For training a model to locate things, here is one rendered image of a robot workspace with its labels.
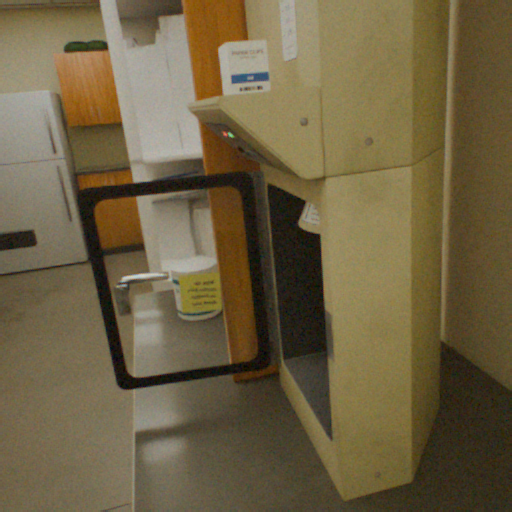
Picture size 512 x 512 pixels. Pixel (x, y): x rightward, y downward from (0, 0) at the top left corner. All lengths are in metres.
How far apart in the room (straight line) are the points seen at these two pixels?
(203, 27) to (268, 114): 0.40
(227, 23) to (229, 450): 0.73
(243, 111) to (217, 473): 0.57
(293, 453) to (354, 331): 0.30
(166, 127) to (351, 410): 1.44
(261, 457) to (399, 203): 0.48
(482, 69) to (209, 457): 0.85
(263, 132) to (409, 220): 0.22
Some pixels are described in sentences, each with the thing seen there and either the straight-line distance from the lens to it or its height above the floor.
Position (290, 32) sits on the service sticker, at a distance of 0.65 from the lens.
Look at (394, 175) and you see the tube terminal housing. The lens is 0.60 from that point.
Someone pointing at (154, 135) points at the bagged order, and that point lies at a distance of 1.94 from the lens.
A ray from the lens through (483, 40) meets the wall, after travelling 1.04.
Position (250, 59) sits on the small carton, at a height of 1.55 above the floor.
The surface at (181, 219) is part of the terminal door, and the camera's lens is 0.87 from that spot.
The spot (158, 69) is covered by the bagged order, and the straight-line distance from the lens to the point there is 1.92.
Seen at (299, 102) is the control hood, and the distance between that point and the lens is 0.55.
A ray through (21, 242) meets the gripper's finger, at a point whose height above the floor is 1.31.
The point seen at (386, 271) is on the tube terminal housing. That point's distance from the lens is 0.63.
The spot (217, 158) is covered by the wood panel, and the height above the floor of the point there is 1.41.
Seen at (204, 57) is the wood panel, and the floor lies 1.58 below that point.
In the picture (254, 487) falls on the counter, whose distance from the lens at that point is 0.82.
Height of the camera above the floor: 1.50
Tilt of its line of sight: 18 degrees down
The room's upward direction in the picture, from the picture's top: 6 degrees counter-clockwise
